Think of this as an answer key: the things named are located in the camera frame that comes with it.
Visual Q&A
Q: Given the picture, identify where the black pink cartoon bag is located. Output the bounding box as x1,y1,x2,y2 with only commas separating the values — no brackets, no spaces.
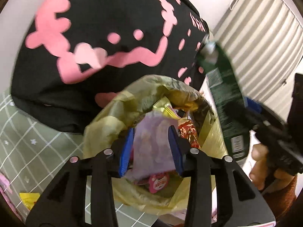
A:
11,0,211,134

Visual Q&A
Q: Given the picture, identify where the pink caterpillar toy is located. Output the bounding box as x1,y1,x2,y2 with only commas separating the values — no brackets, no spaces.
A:
0,173,13,205

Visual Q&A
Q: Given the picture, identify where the red snack packet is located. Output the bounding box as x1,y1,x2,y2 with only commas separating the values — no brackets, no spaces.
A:
177,119,201,149

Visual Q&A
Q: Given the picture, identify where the black knitted clothing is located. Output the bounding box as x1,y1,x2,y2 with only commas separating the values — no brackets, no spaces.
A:
287,73,303,126

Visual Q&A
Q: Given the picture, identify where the striped curtain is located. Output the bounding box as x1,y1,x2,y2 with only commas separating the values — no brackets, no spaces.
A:
206,0,303,123

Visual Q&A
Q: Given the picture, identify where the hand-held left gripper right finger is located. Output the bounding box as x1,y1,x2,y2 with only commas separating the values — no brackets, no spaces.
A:
168,125,276,227

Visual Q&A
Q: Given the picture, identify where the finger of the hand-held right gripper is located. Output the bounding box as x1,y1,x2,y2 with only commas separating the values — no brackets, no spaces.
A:
244,97,284,135

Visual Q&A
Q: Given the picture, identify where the pink round jelly cup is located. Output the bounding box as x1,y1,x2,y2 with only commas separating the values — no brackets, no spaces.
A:
135,172,170,194

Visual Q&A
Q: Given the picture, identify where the purple packet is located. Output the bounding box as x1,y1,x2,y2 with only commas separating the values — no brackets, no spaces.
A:
124,112,179,186

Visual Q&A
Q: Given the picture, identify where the yellow bin bag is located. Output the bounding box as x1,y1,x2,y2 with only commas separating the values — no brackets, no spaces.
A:
82,74,229,215

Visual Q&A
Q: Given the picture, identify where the person's right forearm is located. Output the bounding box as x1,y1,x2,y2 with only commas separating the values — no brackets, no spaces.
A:
262,176,303,227

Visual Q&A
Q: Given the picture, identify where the yellow snack packet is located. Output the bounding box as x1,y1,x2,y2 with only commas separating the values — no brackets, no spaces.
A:
19,192,41,211

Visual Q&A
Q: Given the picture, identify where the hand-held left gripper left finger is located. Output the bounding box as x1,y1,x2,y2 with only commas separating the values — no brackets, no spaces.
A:
25,128,135,227

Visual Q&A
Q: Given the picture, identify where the yellow pink packet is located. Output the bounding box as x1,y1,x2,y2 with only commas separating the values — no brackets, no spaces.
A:
151,100,180,120

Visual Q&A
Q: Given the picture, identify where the green white carton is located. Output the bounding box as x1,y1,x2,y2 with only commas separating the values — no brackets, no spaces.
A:
195,40,251,168

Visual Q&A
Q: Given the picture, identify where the person's right hand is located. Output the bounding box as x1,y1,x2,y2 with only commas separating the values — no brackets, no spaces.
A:
248,143,294,191

